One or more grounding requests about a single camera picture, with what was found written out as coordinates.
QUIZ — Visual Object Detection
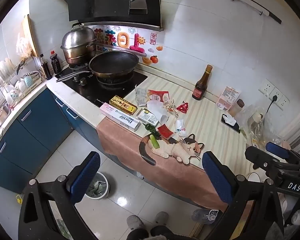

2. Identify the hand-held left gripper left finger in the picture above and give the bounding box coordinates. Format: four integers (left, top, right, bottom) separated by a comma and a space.
18, 151, 102, 240

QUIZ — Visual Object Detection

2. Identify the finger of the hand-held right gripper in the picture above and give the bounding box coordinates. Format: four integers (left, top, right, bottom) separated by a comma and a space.
245, 145, 280, 171
266, 142, 300, 163

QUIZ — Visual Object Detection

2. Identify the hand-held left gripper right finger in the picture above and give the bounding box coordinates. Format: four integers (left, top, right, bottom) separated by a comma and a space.
202, 151, 285, 240

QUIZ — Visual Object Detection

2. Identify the white trash bin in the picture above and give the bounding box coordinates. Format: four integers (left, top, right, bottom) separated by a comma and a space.
85, 172, 110, 200

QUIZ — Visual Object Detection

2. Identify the white wrapper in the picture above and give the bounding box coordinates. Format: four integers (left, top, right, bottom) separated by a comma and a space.
174, 119, 187, 134

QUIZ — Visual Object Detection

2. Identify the white paper sheet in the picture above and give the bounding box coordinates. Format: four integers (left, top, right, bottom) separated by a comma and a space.
147, 100, 169, 125

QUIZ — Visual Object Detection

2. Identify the clear plastic bottle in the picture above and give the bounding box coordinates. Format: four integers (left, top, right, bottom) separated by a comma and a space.
192, 207, 224, 224

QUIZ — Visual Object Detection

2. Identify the black phone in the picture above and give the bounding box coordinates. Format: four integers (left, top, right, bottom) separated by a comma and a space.
221, 114, 241, 134

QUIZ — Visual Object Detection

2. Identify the large clear plastic bag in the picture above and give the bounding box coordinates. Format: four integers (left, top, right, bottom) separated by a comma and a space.
239, 105, 283, 150

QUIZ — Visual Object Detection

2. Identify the striped cat print cloth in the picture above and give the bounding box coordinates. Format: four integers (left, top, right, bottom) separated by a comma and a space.
97, 74, 265, 212

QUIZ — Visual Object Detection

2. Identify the glass jar with brown lid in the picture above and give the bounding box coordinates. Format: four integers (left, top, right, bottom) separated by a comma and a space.
228, 99, 245, 117

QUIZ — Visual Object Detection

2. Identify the person's left grey slipper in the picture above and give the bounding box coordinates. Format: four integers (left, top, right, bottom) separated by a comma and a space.
127, 215, 145, 230

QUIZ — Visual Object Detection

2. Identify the person's grey slipper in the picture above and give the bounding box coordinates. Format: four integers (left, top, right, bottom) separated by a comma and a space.
155, 212, 169, 227
127, 215, 145, 230

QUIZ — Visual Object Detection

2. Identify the person's right grey slipper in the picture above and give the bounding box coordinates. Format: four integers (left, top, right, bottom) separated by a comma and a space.
155, 212, 169, 227

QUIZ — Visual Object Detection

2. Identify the pink white packet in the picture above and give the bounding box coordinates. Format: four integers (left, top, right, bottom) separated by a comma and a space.
217, 86, 241, 111

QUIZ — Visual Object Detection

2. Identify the long white pink box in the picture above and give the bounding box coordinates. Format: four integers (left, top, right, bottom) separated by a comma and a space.
99, 102, 140, 131

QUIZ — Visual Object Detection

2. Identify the flat red wrapper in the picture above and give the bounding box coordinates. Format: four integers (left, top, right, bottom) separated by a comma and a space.
157, 124, 175, 139

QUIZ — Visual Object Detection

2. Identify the green scallion piece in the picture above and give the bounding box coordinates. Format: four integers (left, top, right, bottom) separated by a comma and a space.
149, 134, 160, 148

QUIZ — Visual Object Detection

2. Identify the person's right leg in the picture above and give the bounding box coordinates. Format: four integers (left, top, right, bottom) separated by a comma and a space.
151, 225, 182, 240

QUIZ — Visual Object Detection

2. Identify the person's leg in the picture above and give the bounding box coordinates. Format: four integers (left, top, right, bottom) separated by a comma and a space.
151, 225, 182, 240
132, 227, 150, 240

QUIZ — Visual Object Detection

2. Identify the blue kitchen cabinet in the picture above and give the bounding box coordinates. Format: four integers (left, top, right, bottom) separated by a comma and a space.
0, 87, 145, 188

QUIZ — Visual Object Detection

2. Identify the person's left leg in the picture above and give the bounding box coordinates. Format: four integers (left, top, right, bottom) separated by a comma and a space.
132, 227, 150, 240

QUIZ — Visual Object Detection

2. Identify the red triangular wrapper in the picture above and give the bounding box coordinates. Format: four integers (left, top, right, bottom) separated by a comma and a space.
176, 101, 190, 115

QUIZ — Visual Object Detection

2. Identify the green pepper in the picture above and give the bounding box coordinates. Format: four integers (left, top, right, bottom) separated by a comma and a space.
143, 122, 158, 133

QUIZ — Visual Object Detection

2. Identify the yellow box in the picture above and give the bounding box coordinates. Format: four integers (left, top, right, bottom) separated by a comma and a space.
109, 95, 138, 114

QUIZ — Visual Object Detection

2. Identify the clear patterned candy wrapper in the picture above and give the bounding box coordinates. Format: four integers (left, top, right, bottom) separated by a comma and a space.
162, 99, 179, 117

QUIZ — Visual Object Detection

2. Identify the small white green box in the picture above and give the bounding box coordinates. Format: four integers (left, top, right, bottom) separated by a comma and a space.
136, 108, 159, 127

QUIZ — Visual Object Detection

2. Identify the black gas stove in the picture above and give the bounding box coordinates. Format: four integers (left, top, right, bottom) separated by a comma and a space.
54, 65, 148, 108

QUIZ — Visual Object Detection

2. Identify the brown bottle with yellow cap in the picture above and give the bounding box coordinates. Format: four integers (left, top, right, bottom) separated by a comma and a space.
192, 64, 213, 101

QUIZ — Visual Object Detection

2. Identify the red white packet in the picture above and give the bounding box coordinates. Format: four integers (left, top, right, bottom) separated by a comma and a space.
147, 89, 170, 103

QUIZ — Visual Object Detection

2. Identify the chopstick holder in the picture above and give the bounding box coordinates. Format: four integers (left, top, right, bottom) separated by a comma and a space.
0, 102, 10, 125

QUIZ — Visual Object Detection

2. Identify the metal dish rack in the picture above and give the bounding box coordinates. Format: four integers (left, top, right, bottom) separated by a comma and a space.
0, 56, 47, 105

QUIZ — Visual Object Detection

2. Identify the striped green bowl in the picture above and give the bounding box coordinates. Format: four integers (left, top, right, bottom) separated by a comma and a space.
23, 72, 41, 86

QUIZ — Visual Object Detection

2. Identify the wide dark sauce bottle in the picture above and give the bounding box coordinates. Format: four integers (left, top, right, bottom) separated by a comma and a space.
49, 51, 62, 75

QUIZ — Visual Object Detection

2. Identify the dark frying pan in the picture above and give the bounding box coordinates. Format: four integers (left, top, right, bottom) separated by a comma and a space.
56, 50, 140, 83

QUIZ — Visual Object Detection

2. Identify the steel steamer pot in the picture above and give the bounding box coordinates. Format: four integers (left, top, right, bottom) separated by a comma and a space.
60, 23, 98, 65

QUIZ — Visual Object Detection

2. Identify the crumpled clear plastic bag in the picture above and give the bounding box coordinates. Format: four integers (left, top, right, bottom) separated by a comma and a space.
16, 32, 32, 58

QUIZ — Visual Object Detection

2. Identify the wooden cutting board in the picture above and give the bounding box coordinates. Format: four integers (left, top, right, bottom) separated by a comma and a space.
22, 14, 39, 58

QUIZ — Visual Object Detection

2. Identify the black range hood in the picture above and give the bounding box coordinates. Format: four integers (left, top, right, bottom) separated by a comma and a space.
47, 0, 165, 32

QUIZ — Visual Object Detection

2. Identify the white wall socket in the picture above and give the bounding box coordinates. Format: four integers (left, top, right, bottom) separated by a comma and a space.
259, 79, 275, 97
269, 87, 282, 103
277, 95, 290, 110

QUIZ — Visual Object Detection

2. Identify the black plug with cable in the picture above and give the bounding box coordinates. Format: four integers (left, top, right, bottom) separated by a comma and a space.
263, 95, 278, 132

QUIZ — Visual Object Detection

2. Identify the colourful wall sticker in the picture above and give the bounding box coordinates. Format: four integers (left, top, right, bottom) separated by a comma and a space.
94, 26, 163, 65

